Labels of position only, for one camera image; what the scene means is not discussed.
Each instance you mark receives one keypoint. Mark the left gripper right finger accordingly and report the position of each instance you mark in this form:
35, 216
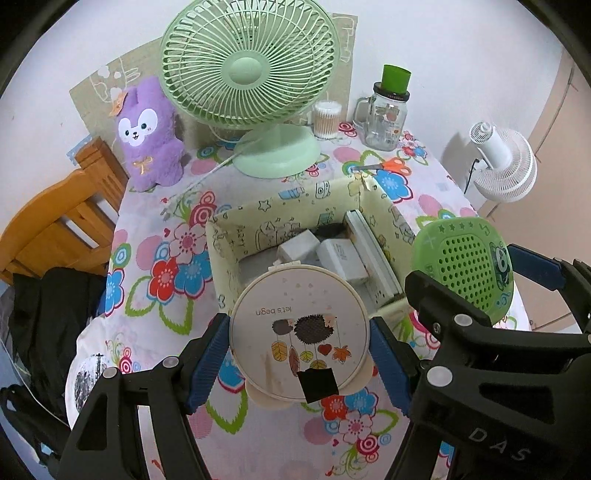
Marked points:
397, 363

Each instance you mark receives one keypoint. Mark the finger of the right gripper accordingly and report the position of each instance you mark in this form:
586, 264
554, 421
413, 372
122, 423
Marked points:
466, 331
571, 280

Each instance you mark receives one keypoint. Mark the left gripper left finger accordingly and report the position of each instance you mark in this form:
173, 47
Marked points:
106, 441

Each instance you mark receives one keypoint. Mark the white power strip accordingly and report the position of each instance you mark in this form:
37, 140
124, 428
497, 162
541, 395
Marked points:
382, 283

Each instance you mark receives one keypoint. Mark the green perforated panda box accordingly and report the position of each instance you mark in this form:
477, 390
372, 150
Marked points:
468, 256

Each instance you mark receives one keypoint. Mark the white 45W charger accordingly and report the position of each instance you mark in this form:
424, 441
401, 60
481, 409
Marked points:
339, 256

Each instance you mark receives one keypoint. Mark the beige cabinet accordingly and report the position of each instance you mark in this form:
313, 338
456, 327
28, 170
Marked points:
554, 218

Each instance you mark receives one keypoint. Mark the white printed t-shirt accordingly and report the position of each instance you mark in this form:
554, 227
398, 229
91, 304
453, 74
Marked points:
90, 360

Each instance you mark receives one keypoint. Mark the white standing fan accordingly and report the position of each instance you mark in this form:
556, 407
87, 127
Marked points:
506, 170

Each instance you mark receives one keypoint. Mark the black clothing pile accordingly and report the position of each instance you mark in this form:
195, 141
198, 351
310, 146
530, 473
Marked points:
48, 315

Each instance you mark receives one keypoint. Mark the floral tablecloth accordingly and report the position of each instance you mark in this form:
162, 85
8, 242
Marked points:
160, 295

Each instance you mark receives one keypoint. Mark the yellow patterned storage box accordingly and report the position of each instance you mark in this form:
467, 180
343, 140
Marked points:
259, 225

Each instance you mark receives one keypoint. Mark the wooden chair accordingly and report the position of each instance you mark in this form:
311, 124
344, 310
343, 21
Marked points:
63, 226

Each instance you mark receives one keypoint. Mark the glass mason jar mug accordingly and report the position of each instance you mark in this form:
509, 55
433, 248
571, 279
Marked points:
381, 117

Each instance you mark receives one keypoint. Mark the cotton swab jar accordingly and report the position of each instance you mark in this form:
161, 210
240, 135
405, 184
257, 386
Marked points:
326, 116

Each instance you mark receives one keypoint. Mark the purple plush toy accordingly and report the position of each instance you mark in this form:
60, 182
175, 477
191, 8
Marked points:
145, 122

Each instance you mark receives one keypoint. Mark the green desk fan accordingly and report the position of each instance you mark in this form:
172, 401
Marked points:
252, 67

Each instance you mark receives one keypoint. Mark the orange handled scissors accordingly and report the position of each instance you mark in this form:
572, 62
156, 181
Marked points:
394, 165

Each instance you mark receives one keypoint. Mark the beige patterned wall board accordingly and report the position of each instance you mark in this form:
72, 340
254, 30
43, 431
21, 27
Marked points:
93, 97

